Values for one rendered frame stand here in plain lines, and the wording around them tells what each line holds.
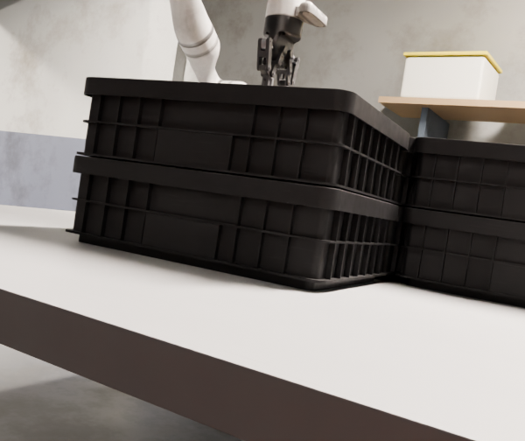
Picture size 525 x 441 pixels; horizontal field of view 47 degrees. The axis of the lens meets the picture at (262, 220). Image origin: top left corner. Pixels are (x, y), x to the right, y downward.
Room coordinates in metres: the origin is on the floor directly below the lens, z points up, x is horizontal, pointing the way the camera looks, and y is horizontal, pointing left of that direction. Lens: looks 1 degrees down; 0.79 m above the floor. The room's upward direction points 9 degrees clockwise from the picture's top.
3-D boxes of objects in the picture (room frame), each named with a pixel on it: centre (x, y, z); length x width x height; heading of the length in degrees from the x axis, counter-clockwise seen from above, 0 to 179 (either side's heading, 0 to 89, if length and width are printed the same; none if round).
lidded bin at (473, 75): (2.98, -0.81, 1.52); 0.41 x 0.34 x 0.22; 59
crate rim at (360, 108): (0.89, 0.04, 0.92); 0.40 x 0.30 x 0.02; 63
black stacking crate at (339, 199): (0.89, 0.04, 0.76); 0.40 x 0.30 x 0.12; 63
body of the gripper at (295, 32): (1.18, 0.02, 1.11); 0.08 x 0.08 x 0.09
